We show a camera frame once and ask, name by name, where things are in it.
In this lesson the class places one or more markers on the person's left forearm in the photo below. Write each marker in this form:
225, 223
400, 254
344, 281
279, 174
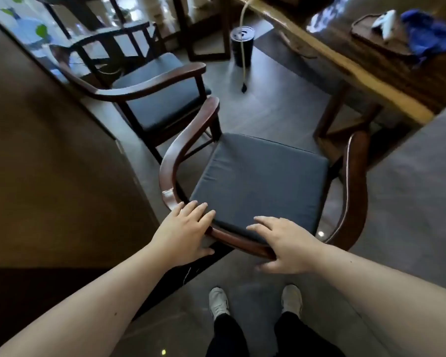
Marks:
96, 312

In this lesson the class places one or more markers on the black trousers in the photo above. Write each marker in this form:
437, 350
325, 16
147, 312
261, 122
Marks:
226, 338

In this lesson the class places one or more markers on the person's right hand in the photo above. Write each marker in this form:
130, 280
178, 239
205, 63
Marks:
290, 249

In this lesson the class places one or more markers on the dark blue seat cushion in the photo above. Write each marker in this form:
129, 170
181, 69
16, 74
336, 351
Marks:
160, 104
260, 182

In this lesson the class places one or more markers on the blue water jug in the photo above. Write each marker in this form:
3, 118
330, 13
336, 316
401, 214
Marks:
29, 27

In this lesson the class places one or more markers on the small dark wooden tray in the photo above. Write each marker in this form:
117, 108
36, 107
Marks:
379, 42

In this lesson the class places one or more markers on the small white ceramic vessel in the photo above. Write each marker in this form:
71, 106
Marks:
384, 24

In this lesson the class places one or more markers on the wooden chair bare seat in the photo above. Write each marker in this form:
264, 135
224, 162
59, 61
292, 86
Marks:
85, 14

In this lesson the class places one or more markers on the blue cloth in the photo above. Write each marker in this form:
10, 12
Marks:
431, 33

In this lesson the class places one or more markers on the person's right forearm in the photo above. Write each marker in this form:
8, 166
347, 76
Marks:
394, 304

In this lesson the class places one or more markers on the person's left hand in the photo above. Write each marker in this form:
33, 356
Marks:
182, 237

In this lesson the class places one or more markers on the wooden table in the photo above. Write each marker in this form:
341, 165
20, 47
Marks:
375, 70

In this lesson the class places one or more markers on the black lidded bucket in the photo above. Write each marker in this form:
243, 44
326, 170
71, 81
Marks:
241, 48

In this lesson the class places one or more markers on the cushioned wooden armchair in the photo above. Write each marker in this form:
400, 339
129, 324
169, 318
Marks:
356, 189
148, 86

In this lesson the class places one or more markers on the white sneaker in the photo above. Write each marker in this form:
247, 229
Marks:
291, 299
218, 303

